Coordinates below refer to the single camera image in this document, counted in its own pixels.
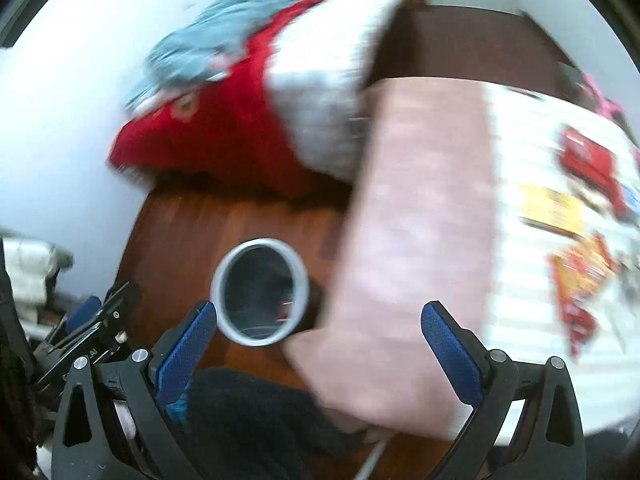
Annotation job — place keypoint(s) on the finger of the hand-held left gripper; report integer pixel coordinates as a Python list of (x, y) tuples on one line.
[(84, 310), (122, 297)]

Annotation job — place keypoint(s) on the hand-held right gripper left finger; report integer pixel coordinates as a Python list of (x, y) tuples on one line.
[(187, 350)]

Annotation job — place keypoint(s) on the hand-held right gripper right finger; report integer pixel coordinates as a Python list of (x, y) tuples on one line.
[(452, 355)]

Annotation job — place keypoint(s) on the white rimmed trash bin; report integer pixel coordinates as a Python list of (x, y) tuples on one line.
[(260, 285)]

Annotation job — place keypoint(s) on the orange red snack packet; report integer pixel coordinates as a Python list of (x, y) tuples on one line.
[(580, 280)]

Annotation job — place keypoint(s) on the yellow snack packet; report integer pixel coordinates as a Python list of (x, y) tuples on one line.
[(550, 207)]

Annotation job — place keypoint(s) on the blue clothing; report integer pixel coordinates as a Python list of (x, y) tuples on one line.
[(176, 407)]

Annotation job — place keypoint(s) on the white cloth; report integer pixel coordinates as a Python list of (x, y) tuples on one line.
[(30, 265)]

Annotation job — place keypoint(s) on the dark grey fuzzy garment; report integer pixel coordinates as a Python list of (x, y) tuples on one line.
[(260, 425)]

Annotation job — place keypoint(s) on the brown table cloth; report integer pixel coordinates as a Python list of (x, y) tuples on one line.
[(415, 210)]

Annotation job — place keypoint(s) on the red floral blanket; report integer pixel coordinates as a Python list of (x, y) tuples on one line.
[(225, 135)]

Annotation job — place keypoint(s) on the blue quilt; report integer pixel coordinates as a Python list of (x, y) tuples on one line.
[(210, 45)]

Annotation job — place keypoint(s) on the bed with checkered mattress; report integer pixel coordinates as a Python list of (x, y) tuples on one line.
[(325, 85)]

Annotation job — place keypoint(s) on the pink toy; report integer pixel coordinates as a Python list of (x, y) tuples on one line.
[(602, 100)]

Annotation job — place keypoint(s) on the grey box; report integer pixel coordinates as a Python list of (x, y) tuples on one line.
[(571, 79)]

